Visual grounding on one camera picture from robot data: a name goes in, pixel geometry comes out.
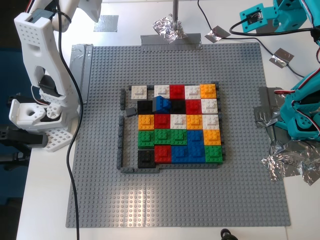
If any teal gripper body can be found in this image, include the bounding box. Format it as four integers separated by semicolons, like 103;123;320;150
267;0;310;32

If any blue lego cube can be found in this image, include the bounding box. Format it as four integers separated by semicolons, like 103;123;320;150
151;94;173;114
187;145;206;165
186;129;205;147
171;145;189;165

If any green lego cube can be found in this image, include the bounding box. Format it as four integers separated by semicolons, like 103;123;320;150
204;145;224;165
137;130;155;148
170;129;188;146
154;129;172;146

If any yellow lego cube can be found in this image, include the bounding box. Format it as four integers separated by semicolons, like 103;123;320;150
203;129;222;146
186;114;203;130
199;84;217;99
137;114;155;131

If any white lego cube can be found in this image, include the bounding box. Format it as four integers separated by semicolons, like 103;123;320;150
170;114;187;130
184;85;201;100
154;84;171;99
201;114;220;130
130;85;148;99
201;98;218;115

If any red lego cube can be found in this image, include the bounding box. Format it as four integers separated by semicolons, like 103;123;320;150
154;114;171;130
185;99;202;115
169;84;186;100
154;145;173;165

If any grey tape patch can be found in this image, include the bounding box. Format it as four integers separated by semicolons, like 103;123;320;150
255;23;277;33

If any foil tape piece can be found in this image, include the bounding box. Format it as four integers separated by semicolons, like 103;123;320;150
268;47;295;68
204;24;231;44

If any metal pole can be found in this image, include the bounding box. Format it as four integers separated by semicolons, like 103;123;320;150
171;0;181;25

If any crumpled aluminium foil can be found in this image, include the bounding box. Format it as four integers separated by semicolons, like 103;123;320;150
259;117;320;187
151;13;188;45

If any silver tape patch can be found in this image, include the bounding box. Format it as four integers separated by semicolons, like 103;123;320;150
93;14;120;33

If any grey lego baseplate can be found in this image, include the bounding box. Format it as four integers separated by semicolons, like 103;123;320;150
65;42;292;229

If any black clamp knob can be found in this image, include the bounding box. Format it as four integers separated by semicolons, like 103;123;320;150
220;228;242;240

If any black table clamp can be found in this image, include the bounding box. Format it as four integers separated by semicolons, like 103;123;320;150
0;124;49;172

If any striped servo wire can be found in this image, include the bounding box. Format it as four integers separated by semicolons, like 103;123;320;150
301;0;320;48
273;66;320;96

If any teal wrist camera module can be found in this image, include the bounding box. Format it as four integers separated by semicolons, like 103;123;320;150
239;2;269;32

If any thin black taped cable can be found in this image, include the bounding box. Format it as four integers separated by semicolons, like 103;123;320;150
197;0;308;78

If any grey duct tape strip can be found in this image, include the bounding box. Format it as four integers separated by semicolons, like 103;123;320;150
139;32;203;52
253;85;297;148
69;43;94;105

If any thick black camera cable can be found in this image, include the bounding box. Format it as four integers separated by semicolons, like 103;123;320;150
53;0;85;240

